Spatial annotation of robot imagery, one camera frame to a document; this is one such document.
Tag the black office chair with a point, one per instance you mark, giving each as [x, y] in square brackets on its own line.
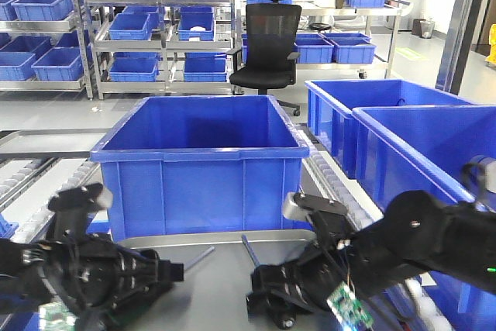
[271, 29]

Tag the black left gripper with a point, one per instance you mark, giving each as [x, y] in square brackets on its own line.
[101, 282]

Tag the blue bin centre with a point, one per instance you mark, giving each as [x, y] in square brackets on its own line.
[200, 164]

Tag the screwdriver metal shaft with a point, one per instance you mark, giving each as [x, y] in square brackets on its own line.
[195, 260]

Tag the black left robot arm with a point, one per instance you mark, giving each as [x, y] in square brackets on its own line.
[22, 289]

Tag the blue bin right front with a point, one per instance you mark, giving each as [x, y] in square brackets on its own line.
[428, 154]

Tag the blue bin right rear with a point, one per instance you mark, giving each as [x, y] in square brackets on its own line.
[337, 109]

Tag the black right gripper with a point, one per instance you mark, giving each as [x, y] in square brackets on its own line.
[318, 281]

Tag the blue bin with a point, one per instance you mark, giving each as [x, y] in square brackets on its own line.
[428, 154]
[337, 109]
[200, 164]

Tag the grey metal tray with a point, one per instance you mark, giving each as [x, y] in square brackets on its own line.
[212, 296]

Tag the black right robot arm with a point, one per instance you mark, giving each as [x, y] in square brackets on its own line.
[419, 233]

